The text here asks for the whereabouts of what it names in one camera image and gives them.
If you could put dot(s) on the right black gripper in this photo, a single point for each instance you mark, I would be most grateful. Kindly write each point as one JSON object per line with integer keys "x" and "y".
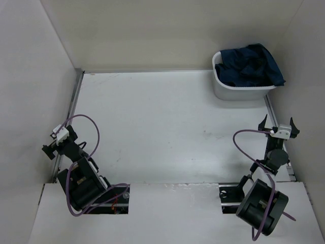
{"x": 294, "y": 130}

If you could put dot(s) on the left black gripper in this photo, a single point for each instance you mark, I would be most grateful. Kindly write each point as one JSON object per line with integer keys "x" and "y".
{"x": 50, "y": 149}

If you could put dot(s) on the dark blue denim trousers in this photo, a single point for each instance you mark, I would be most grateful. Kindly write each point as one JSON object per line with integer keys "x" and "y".
{"x": 250, "y": 66}

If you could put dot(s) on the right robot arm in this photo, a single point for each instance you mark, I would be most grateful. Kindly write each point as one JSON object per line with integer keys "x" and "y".
{"x": 263, "y": 205}

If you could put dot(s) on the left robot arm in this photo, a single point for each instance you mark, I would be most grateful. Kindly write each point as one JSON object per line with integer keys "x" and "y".
{"x": 85, "y": 183}

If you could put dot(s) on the white plastic laundry basket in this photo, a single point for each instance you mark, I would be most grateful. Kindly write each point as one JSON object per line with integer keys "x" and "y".
{"x": 229, "y": 93}

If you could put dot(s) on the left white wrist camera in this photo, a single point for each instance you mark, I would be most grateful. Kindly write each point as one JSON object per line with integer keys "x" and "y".
{"x": 59, "y": 134}

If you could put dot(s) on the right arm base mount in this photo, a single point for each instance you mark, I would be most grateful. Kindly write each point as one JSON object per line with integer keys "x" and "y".
{"x": 231, "y": 196}

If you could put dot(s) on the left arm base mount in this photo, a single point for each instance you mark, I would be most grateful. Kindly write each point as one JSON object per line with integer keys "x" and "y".
{"x": 113, "y": 202}

